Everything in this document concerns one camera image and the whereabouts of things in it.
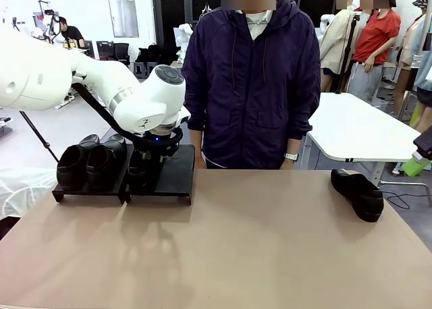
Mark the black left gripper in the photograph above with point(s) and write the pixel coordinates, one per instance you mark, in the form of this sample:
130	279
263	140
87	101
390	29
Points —
157	139

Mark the white table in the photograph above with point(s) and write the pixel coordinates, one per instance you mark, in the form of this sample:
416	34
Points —
351	127

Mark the black tripod leg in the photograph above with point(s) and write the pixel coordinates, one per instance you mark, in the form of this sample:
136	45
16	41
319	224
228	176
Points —
38	137

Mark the person's right hand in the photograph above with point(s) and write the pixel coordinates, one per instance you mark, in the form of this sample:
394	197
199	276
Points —
201	160

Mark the black bag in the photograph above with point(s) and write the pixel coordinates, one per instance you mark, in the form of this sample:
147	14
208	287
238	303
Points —
148	54

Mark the mannequin in beige coat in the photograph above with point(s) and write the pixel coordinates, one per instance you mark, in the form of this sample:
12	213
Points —
337	42

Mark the person in purple jacket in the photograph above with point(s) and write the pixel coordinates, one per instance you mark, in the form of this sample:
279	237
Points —
253	86

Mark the person's left forearm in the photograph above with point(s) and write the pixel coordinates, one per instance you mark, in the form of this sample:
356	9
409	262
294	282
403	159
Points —
294	145

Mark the figure in red shirt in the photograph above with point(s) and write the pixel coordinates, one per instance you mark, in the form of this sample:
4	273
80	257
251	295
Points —
376	35

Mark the person's left hand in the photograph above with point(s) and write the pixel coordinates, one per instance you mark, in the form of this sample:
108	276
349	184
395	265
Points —
289	165

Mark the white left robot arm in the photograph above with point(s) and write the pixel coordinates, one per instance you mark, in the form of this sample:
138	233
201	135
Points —
33	79

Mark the patterned bucket hat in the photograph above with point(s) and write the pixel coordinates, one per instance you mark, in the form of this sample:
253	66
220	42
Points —
422	0

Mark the white plastic sheet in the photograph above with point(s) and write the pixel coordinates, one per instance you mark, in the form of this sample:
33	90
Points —
20	194

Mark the black metal shoe stand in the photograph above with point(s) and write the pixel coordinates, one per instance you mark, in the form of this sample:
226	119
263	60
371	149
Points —
179	174
87	196

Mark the silver wristwatch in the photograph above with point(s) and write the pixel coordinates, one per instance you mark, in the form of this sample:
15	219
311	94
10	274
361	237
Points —
292	156

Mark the seated person in black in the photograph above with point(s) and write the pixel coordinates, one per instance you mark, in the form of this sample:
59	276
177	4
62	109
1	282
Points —
72	34

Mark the grey stool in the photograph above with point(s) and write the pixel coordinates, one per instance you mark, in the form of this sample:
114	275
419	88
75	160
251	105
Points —
139	69
152	65

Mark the person's right forearm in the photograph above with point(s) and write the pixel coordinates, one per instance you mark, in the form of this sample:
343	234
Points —
197	140

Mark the black leather shoe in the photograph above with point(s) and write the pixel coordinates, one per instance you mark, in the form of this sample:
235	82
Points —
361	194
141	177
71	167
101	167

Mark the grey wall panel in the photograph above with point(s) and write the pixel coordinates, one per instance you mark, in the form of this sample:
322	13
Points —
123	19

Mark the black office chair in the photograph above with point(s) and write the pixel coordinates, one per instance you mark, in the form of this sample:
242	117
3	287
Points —
121	54

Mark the mannequin in cream top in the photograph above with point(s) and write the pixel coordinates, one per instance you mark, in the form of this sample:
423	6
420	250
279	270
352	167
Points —
406	52

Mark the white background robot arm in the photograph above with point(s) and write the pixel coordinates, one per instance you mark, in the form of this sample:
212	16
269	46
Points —
182	35

